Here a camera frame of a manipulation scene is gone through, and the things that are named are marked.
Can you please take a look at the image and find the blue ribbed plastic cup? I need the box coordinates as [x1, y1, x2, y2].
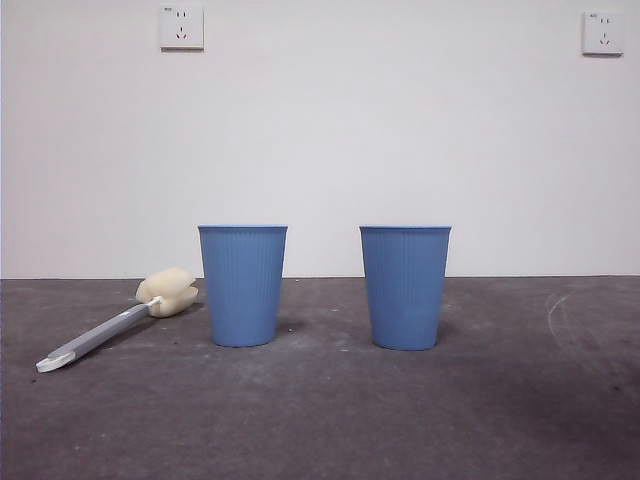
[358, 225, 453, 351]
[197, 224, 290, 348]

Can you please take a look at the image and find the cup brush with sponge head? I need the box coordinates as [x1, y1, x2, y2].
[35, 267, 197, 374]

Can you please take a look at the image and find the white wall socket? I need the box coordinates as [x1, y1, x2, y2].
[581, 11, 626, 57]
[159, 3, 205, 51]

